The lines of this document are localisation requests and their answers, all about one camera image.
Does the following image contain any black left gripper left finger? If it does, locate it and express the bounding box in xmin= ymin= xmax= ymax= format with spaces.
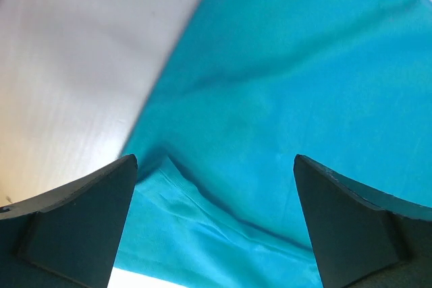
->
xmin=1 ymin=154 xmax=138 ymax=287

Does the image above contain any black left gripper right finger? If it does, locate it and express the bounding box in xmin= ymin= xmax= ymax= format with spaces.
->
xmin=294 ymin=154 xmax=431 ymax=287

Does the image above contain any teal t shirt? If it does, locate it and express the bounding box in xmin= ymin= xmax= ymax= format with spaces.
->
xmin=115 ymin=0 xmax=431 ymax=287

